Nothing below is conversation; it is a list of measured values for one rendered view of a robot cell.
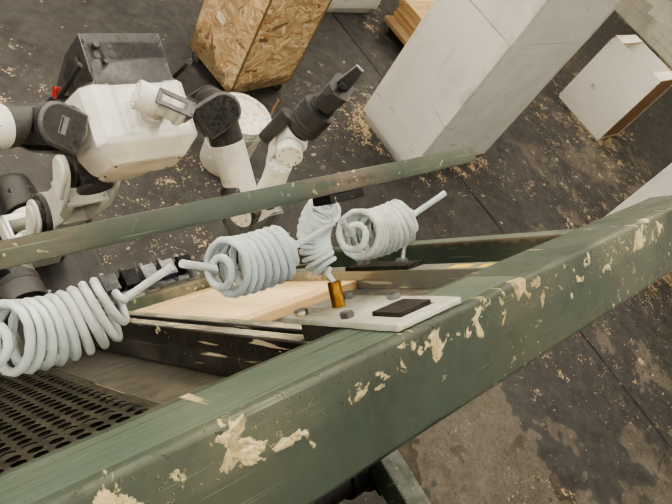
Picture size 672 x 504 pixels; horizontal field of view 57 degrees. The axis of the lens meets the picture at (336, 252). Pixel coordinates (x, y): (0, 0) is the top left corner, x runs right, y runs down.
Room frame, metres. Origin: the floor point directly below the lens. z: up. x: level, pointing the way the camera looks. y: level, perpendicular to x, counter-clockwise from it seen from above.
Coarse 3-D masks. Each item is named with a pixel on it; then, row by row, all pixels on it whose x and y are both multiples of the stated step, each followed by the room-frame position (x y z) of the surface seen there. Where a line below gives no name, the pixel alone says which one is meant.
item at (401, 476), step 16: (384, 464) 1.02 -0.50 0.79; (400, 464) 1.05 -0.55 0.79; (352, 480) 0.96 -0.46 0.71; (368, 480) 0.99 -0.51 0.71; (384, 480) 1.00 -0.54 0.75; (400, 480) 1.01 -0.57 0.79; (416, 480) 1.05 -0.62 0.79; (336, 496) 0.89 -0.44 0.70; (352, 496) 0.94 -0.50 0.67; (384, 496) 0.98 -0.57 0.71; (400, 496) 0.97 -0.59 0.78; (416, 496) 1.00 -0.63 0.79
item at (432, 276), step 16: (240, 272) 1.14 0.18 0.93; (304, 272) 1.04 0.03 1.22; (336, 272) 1.01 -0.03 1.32; (352, 272) 0.99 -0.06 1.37; (368, 272) 0.98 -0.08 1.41; (384, 272) 0.97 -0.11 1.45; (400, 272) 0.96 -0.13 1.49; (416, 272) 0.95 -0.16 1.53; (432, 272) 0.94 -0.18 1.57; (448, 272) 0.93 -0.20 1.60; (464, 272) 0.92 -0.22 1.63; (432, 288) 0.93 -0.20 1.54
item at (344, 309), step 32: (352, 192) 0.51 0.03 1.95; (320, 224) 0.49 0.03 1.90; (320, 256) 0.49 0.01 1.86; (160, 320) 0.60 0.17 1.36; (192, 320) 0.57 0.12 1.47; (224, 320) 0.56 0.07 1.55; (256, 320) 0.55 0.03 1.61; (288, 320) 0.44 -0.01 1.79; (320, 320) 0.43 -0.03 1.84; (352, 320) 0.42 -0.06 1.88; (384, 320) 0.42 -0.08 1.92; (416, 320) 0.43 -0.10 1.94; (128, 352) 0.56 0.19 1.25; (160, 352) 0.53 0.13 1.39; (192, 352) 0.51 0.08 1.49; (224, 352) 0.49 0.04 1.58; (256, 352) 0.47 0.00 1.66
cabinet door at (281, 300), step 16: (208, 288) 1.04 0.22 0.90; (272, 288) 0.98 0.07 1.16; (288, 288) 0.97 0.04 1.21; (304, 288) 0.95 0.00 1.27; (320, 288) 0.93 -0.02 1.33; (352, 288) 0.96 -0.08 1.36; (160, 304) 0.89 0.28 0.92; (176, 304) 0.89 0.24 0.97; (192, 304) 0.88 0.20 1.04; (208, 304) 0.87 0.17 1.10; (224, 304) 0.86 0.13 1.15; (240, 304) 0.85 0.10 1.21; (256, 304) 0.84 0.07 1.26; (272, 304) 0.83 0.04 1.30; (288, 304) 0.81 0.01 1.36; (304, 304) 0.84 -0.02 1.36; (272, 320) 0.76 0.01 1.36
